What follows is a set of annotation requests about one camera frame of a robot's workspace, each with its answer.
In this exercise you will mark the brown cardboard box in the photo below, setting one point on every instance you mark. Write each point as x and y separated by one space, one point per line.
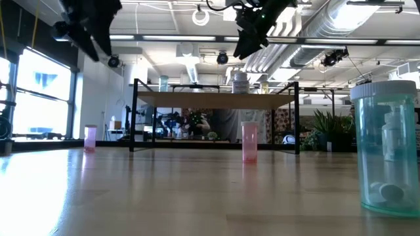
115 125

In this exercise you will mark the white ceiling pipes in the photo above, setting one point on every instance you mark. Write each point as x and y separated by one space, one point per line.
279 42

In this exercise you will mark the green potted plant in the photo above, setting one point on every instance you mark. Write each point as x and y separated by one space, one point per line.
328 128

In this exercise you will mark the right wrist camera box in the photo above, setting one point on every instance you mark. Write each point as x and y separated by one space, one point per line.
246 18

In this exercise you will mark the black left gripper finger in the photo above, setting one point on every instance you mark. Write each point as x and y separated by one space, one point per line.
86 42
105 32

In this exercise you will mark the large bright window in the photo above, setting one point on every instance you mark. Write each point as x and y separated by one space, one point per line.
42 114

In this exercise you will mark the small potted plant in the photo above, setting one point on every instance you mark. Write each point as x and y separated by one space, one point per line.
212 135

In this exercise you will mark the person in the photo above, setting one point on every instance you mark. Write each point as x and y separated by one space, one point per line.
197 123

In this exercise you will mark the white round pill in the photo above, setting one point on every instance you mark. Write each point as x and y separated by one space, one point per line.
391 192

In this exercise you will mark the small teal transparent pill bottle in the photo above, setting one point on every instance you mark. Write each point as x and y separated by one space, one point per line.
163 84

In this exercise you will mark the black overhead camera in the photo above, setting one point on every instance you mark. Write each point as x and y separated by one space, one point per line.
333 58

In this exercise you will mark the black overhead rig beam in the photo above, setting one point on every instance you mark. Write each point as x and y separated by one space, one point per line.
220 38

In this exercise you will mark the salmon red transparent pill bottle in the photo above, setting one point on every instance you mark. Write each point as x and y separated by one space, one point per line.
249 144

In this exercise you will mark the large teal transparent pill bottle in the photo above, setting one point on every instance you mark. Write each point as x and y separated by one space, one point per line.
367 147

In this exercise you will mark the wooden shelf black metal frame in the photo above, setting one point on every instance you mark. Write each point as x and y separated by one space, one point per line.
213 100

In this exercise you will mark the small pink transparent pill bottle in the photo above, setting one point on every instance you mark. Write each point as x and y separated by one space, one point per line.
90 139

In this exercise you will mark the white medicine bottle blue label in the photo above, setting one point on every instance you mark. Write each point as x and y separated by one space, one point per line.
241 85

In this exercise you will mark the white patterned hanging cloth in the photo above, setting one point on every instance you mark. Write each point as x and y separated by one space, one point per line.
262 128

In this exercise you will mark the black round ceiling spotlight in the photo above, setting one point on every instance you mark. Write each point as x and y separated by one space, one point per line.
113 61
222 58

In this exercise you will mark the silver ceiling duct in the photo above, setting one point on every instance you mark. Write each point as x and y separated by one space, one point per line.
328 23

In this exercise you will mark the black background robot arm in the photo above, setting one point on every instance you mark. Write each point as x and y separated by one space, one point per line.
169 121

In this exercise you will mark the grey hanging cloth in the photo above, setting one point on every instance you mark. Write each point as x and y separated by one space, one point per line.
226 124

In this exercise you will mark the floral patterned panel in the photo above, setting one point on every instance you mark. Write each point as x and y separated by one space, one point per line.
283 121

